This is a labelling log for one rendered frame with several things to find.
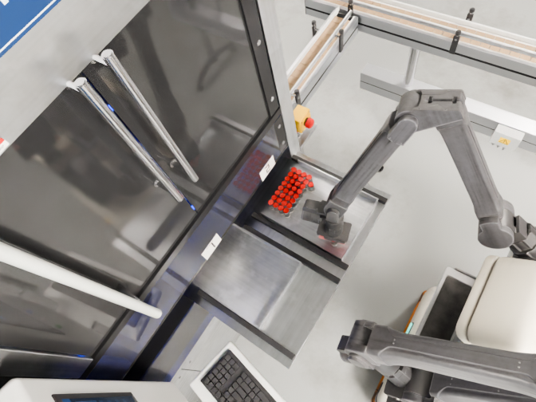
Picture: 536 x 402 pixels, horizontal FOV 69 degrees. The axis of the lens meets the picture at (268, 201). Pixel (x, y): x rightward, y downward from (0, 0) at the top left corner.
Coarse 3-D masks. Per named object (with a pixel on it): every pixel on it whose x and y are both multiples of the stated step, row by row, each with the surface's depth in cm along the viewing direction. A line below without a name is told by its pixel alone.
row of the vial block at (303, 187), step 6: (306, 180) 146; (312, 180) 148; (300, 186) 146; (306, 186) 147; (300, 192) 144; (294, 198) 144; (300, 198) 148; (288, 204) 143; (294, 204) 144; (288, 210) 142; (288, 216) 145
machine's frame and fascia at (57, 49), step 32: (64, 0) 55; (96, 0) 59; (128, 0) 64; (32, 32) 54; (64, 32) 57; (96, 32) 62; (0, 64) 52; (32, 64) 56; (64, 64) 60; (0, 96) 54; (32, 96) 58; (0, 128) 56; (192, 224) 114; (128, 320) 108; (0, 352) 75; (32, 352) 82; (96, 352) 103
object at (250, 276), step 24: (240, 240) 145; (264, 240) 140; (216, 264) 143; (240, 264) 141; (264, 264) 140; (288, 264) 138; (216, 288) 139; (240, 288) 138; (264, 288) 136; (240, 312) 134; (264, 312) 133
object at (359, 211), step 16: (320, 176) 151; (320, 192) 148; (352, 208) 143; (368, 208) 142; (288, 224) 145; (304, 224) 144; (352, 224) 141; (320, 240) 140; (352, 240) 135; (336, 256) 134
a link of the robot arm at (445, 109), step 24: (408, 96) 83; (432, 96) 81; (456, 96) 79; (432, 120) 79; (456, 120) 77; (456, 144) 83; (480, 168) 85; (480, 192) 90; (480, 216) 94; (480, 240) 97; (504, 240) 94
